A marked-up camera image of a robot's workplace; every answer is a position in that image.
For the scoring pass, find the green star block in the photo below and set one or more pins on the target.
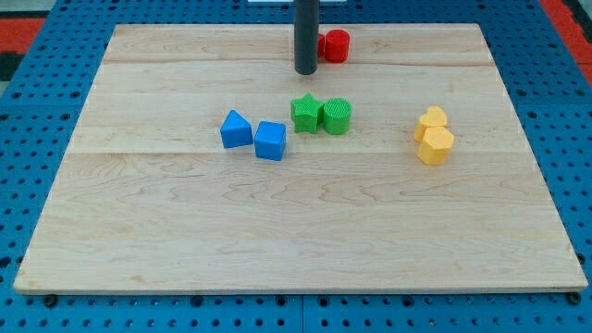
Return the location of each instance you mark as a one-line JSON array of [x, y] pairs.
[[305, 112]]

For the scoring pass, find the blue cube block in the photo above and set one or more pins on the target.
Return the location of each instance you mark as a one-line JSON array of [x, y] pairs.
[[270, 140]]

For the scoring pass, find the green cylinder block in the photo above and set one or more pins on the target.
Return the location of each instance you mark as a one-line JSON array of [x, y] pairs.
[[337, 116]]

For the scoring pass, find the blue triangle block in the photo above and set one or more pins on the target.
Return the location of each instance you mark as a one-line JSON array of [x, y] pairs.
[[236, 131]]

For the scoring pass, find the wooden board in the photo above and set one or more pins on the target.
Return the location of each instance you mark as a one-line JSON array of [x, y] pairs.
[[147, 200]]

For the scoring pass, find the red block behind rod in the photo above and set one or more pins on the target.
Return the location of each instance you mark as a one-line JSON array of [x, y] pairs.
[[321, 45]]

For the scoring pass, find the red cylinder block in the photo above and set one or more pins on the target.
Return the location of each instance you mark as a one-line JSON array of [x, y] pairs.
[[337, 45]]

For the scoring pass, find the yellow hexagon block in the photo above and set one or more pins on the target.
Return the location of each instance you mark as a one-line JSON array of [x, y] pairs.
[[435, 146]]

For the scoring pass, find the yellow heart block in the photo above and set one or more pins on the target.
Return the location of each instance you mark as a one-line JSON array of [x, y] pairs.
[[434, 116]]

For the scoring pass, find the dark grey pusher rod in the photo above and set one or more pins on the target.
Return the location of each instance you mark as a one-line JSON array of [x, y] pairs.
[[306, 24]]

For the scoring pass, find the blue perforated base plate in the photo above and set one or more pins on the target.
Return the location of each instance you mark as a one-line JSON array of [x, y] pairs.
[[41, 103]]

